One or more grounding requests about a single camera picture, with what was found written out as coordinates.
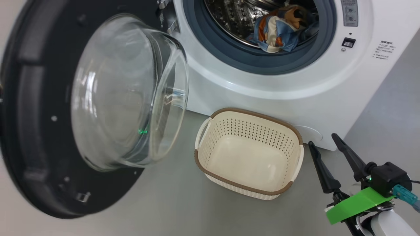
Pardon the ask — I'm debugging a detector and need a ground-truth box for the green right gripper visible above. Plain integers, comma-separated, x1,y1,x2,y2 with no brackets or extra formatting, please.
308,133,396,225

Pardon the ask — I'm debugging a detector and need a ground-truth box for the blue garment with cream lining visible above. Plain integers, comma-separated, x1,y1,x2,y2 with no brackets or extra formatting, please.
253,5,309,53

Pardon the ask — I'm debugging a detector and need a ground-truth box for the black round glass washer door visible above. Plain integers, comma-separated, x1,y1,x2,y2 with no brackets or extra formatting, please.
0,0,190,219

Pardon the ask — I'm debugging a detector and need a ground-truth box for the white front-load washing machine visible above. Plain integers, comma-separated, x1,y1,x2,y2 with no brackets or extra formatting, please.
157,0,420,152

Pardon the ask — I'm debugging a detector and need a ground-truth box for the cream perforated laundry basket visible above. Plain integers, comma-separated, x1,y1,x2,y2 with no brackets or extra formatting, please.
194,108,305,200

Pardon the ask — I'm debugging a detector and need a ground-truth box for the grey instruction sticker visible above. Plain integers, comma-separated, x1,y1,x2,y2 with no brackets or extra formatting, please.
341,0,359,27

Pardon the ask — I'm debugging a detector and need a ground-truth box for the teal right camera connector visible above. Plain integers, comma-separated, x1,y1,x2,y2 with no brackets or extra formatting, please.
392,184,420,212

